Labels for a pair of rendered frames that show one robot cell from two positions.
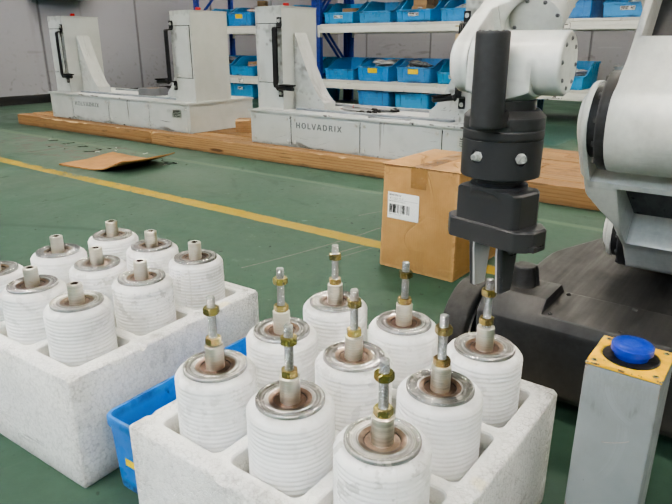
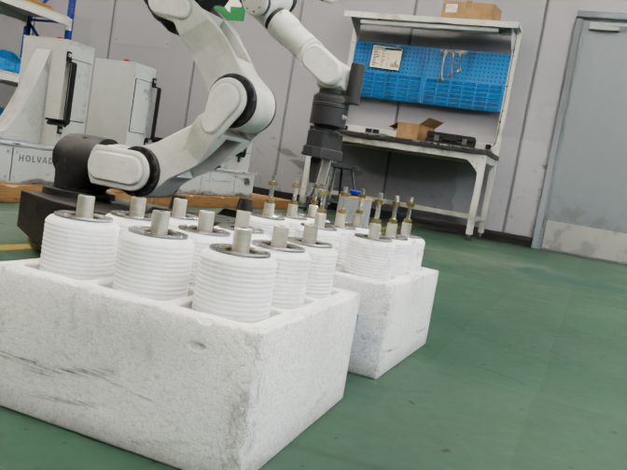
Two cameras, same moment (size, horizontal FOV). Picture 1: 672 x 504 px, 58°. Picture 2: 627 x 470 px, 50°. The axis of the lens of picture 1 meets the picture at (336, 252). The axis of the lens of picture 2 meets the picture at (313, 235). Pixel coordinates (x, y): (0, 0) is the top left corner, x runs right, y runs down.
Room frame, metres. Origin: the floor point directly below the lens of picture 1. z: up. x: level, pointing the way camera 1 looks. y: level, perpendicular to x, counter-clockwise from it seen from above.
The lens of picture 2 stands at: (1.08, 1.39, 0.36)
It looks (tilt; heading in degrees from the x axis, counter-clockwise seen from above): 5 degrees down; 255
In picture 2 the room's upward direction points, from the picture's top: 9 degrees clockwise
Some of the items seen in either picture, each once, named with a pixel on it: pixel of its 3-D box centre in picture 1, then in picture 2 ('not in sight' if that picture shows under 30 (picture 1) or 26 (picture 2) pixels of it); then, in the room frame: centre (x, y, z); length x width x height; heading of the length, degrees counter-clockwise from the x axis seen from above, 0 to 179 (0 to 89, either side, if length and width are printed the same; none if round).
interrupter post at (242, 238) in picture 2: not in sight; (242, 241); (0.96, 0.58, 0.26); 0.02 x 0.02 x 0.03
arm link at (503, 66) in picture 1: (510, 86); (340, 86); (0.66, -0.19, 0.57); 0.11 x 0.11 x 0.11; 55
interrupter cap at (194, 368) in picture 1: (215, 366); (372, 238); (0.63, 0.14, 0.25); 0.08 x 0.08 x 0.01
